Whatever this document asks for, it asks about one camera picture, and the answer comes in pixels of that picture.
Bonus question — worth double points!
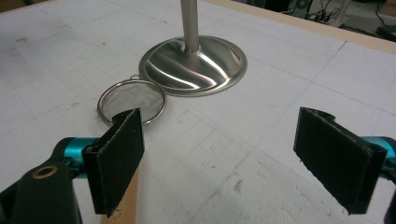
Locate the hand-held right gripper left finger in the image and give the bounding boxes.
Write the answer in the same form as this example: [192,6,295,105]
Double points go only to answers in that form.
[81,107,146,218]

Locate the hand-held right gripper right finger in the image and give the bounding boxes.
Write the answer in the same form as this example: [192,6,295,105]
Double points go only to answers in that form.
[292,106,389,216]

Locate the small metal mesh strainer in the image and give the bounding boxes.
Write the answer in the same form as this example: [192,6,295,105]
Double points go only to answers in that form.
[96,74,167,224]

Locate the silver metal stand base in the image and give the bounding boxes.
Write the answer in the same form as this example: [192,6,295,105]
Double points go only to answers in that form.
[138,0,248,98]

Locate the dark device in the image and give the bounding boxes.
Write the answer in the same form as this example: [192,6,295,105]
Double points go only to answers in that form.
[375,25,396,42]

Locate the white stand foot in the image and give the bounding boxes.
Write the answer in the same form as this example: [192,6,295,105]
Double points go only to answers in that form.
[326,0,354,28]

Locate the black cables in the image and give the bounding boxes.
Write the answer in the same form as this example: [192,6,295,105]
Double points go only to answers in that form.
[306,0,396,24]

